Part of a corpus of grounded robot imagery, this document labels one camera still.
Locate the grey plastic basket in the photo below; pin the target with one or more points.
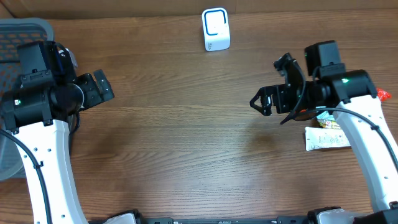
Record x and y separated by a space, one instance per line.
15 32

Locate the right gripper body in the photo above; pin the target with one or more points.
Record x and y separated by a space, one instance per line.
288 98

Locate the white cream tube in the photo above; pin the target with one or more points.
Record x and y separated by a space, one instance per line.
324 138

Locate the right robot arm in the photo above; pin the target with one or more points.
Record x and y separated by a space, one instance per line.
351 97

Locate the white barcode scanner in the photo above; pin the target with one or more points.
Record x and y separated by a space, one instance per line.
216 32

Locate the green snack packet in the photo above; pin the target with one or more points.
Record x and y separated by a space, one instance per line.
326 120

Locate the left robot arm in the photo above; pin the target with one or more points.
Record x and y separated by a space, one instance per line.
36 120

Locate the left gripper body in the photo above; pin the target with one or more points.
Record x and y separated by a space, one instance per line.
92 94

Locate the orange spaghetti packet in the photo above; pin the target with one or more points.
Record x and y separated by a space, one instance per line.
383 95

